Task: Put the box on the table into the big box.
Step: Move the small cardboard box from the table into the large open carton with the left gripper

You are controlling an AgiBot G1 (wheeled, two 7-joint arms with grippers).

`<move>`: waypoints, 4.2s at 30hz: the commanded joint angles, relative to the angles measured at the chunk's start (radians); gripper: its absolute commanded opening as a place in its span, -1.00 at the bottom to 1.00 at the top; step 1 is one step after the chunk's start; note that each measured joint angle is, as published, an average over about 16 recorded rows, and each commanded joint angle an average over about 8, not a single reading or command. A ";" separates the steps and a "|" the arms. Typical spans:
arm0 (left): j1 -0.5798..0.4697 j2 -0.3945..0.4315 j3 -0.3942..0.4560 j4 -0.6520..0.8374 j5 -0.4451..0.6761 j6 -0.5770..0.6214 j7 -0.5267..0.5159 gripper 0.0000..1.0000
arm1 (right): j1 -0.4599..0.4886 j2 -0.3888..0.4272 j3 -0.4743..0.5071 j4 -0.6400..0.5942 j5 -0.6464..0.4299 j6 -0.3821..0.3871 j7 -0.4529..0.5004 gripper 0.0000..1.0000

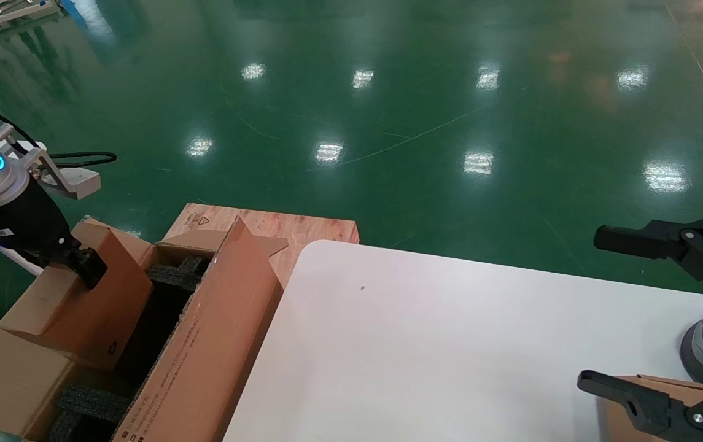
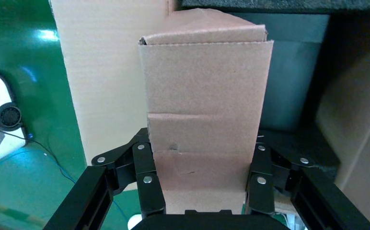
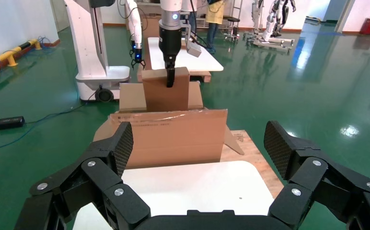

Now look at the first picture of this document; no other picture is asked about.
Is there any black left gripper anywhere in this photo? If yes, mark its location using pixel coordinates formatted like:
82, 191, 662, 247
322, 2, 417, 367
0, 181, 108, 290

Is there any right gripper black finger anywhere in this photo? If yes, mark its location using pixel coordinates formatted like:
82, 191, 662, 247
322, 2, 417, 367
577, 370, 703, 442
594, 215, 703, 308

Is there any small brown cardboard box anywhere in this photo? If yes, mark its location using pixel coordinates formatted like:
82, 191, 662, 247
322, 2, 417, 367
599, 374, 703, 442

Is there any big open cardboard box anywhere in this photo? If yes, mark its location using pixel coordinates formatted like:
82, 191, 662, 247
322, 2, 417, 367
0, 216, 290, 442

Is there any white side table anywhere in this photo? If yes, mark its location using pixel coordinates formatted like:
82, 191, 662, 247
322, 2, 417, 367
0, 212, 45, 276

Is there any black foam insert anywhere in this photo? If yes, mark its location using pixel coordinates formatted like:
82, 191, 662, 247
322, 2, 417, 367
146, 255, 211, 293
49, 384, 135, 442

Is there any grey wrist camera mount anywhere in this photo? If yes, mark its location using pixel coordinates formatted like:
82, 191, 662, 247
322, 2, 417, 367
17, 140, 102, 201

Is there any black cable with yellow plug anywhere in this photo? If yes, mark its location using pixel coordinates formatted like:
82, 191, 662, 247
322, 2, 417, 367
0, 21, 118, 168

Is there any white background equipment frame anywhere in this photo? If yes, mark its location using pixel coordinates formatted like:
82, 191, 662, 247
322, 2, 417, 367
0, 0, 61, 31

